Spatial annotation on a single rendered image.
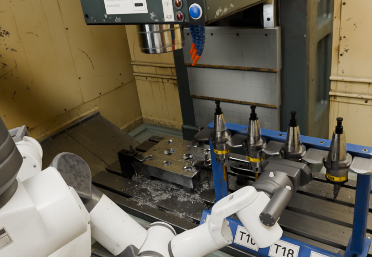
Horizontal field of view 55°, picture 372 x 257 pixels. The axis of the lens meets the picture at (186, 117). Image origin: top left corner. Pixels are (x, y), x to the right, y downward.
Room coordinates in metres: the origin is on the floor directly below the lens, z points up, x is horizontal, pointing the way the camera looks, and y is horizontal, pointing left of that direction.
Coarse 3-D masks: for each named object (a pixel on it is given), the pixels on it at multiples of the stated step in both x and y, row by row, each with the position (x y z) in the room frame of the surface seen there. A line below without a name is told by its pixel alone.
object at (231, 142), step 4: (232, 136) 0.93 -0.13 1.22; (236, 136) 0.93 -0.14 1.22; (240, 136) 0.92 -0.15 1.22; (244, 136) 0.92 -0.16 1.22; (228, 140) 0.91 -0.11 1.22; (232, 140) 0.91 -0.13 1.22; (236, 140) 0.90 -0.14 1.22; (240, 140) 0.90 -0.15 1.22; (228, 144) 0.89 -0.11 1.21; (232, 144) 0.89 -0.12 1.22; (236, 144) 0.88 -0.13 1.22; (240, 144) 0.88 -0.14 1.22
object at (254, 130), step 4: (252, 120) 0.86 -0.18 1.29; (256, 120) 0.86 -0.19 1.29; (252, 124) 0.86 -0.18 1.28; (256, 124) 0.86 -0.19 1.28; (248, 128) 0.87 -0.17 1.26; (252, 128) 0.86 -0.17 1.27; (256, 128) 0.86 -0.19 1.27; (260, 128) 0.87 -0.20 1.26; (248, 132) 0.87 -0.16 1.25; (252, 132) 0.86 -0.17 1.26; (256, 132) 0.86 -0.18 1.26; (260, 132) 0.86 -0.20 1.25; (248, 136) 0.87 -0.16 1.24; (252, 136) 0.86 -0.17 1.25; (256, 136) 0.85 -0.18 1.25; (260, 136) 0.86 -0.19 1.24; (248, 140) 0.86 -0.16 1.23; (252, 140) 0.85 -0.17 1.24; (256, 140) 0.85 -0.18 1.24; (260, 140) 0.86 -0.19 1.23
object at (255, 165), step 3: (249, 162) 0.87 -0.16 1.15; (252, 162) 0.86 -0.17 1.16; (258, 162) 0.85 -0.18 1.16; (261, 162) 0.86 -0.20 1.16; (249, 165) 0.87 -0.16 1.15; (252, 165) 0.86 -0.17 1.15; (255, 165) 0.86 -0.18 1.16; (258, 165) 0.85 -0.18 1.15; (261, 165) 0.86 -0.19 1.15; (252, 168) 0.86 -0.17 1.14; (255, 168) 0.85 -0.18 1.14; (258, 168) 0.85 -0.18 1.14; (261, 168) 0.86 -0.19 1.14; (252, 171) 0.87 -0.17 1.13; (255, 171) 0.86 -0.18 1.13; (258, 171) 0.86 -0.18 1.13
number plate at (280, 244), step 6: (282, 240) 0.76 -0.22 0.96; (270, 246) 0.77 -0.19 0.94; (276, 246) 0.76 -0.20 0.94; (282, 246) 0.75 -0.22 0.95; (288, 246) 0.74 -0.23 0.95; (294, 246) 0.74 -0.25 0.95; (270, 252) 0.76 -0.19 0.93; (276, 252) 0.75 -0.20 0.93; (282, 252) 0.74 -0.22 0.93; (288, 252) 0.73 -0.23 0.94; (294, 252) 0.73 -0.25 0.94
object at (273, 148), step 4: (272, 140) 0.88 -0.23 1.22; (268, 144) 0.86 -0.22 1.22; (272, 144) 0.85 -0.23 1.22; (276, 144) 0.85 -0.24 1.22; (280, 144) 0.85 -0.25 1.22; (264, 148) 0.84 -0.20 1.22; (268, 148) 0.83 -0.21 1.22; (272, 148) 0.83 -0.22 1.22; (276, 148) 0.83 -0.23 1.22; (280, 148) 0.83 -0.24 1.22; (264, 152) 0.82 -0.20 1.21; (268, 152) 0.82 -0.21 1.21; (272, 152) 0.81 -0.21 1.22; (276, 152) 0.81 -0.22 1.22; (280, 152) 0.81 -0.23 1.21
